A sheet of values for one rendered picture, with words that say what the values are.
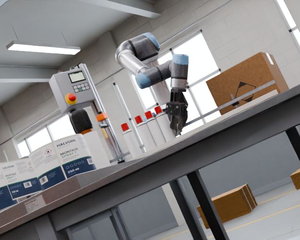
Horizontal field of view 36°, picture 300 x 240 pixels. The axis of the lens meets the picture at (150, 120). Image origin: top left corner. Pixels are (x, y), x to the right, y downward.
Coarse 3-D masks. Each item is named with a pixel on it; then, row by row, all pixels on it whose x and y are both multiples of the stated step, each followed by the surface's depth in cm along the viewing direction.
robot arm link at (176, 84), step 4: (172, 80) 203; (176, 80) 202; (180, 80) 202; (184, 80) 203; (172, 84) 203; (176, 84) 202; (180, 84) 202; (184, 84) 203; (172, 88) 204; (176, 88) 203; (180, 88) 203; (184, 88) 203
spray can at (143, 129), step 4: (140, 116) 214; (136, 120) 214; (140, 120) 213; (140, 124) 212; (144, 124) 212; (140, 128) 212; (144, 128) 212; (148, 128) 213; (140, 132) 212; (144, 132) 211; (148, 132) 212; (140, 136) 213; (144, 136) 211; (148, 136) 211; (144, 140) 211; (148, 140) 211; (152, 140) 212; (144, 144) 212; (148, 144) 211; (152, 144) 211; (148, 148) 211; (152, 148) 210
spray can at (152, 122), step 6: (150, 114) 213; (150, 120) 211; (156, 120) 212; (150, 126) 211; (156, 126) 211; (150, 132) 213; (156, 132) 210; (156, 138) 210; (162, 138) 210; (156, 144) 211
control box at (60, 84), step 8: (64, 72) 235; (56, 80) 232; (64, 80) 233; (56, 88) 234; (64, 88) 232; (72, 88) 234; (56, 96) 237; (64, 96) 231; (80, 96) 235; (88, 96) 237; (64, 104) 231; (72, 104) 231; (80, 104) 234; (88, 104) 241; (64, 112) 236
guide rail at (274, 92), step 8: (264, 96) 188; (272, 96) 188; (248, 104) 191; (232, 112) 194; (216, 120) 196; (200, 128) 199; (184, 136) 202; (168, 144) 205; (152, 152) 209; (128, 160) 214
